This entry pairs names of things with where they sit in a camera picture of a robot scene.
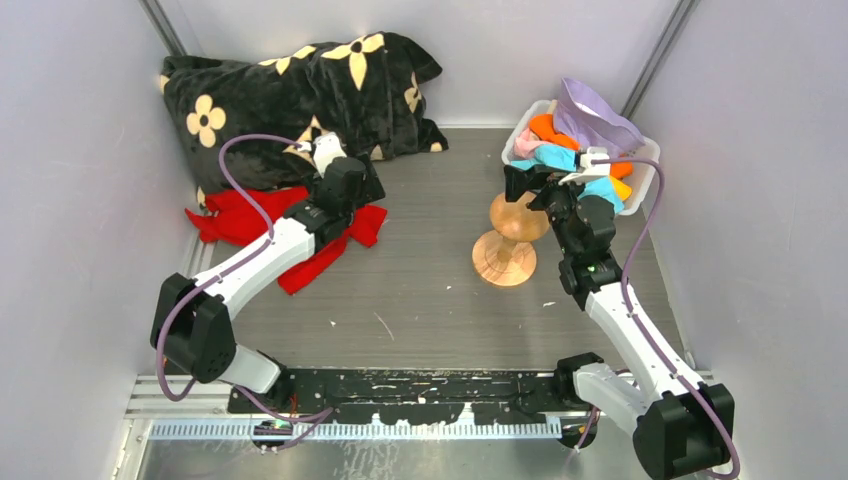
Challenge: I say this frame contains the turquoise bucket hat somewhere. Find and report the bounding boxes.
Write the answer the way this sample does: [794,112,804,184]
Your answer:
[509,145,624,215]

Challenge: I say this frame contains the orange bucket hat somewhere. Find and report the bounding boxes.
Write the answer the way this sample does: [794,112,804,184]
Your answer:
[528,114,634,180]

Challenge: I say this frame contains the wooden hat stand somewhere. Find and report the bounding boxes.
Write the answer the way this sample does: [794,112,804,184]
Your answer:
[472,192,549,287]

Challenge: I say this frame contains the lavender bucket hat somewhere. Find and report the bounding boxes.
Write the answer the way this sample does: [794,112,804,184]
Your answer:
[553,77,645,156]

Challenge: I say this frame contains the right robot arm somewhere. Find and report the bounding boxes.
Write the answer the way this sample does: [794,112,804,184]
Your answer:
[504,165,741,479]

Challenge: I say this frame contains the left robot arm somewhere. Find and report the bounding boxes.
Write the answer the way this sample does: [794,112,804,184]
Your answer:
[150,157,385,399]

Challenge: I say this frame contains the pink bucket hat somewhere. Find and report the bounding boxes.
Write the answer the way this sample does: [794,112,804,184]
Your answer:
[513,128,544,159]

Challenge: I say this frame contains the yellow bucket hat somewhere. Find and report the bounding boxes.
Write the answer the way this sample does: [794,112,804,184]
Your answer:
[609,176,633,203]

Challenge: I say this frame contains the white plastic basket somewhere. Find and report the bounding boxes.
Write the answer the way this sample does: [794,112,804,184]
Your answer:
[501,100,661,216]

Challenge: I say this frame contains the black floral plush pillow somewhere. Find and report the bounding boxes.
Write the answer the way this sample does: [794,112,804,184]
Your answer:
[159,32,448,194]

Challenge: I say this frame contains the red cloth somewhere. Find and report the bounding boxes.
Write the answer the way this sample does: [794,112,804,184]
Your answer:
[185,187,388,295]

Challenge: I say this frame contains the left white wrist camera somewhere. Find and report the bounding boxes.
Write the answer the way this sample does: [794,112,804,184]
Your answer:
[296,132,347,177]

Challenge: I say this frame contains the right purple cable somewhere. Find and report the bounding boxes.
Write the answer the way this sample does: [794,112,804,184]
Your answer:
[590,156,742,480]

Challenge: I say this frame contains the purple cable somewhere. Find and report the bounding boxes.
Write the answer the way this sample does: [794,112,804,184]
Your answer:
[154,133,334,454]
[590,156,742,480]

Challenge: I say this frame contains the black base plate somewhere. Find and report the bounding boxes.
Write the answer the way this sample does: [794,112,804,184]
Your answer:
[266,368,593,426]

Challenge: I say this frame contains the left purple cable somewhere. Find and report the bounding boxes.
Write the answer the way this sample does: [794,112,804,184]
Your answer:
[154,133,334,454]

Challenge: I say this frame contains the aluminium rail frame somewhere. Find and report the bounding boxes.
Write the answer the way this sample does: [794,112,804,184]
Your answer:
[126,364,719,452]

